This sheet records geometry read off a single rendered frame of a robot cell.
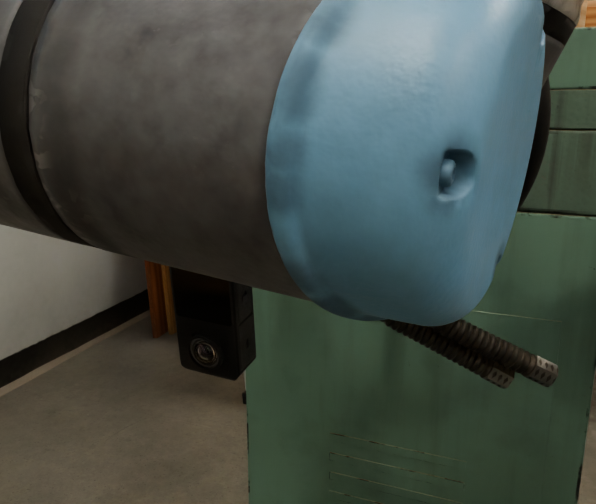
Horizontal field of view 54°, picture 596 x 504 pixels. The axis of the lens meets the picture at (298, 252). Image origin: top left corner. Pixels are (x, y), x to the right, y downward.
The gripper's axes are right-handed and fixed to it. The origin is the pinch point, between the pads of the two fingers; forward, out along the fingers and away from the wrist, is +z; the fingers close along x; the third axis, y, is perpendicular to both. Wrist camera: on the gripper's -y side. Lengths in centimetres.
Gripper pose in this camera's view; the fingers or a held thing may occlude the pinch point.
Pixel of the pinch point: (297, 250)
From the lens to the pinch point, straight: 49.9
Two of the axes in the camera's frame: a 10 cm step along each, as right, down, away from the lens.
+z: 3.5, 1.1, 9.3
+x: -9.3, -1.1, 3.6
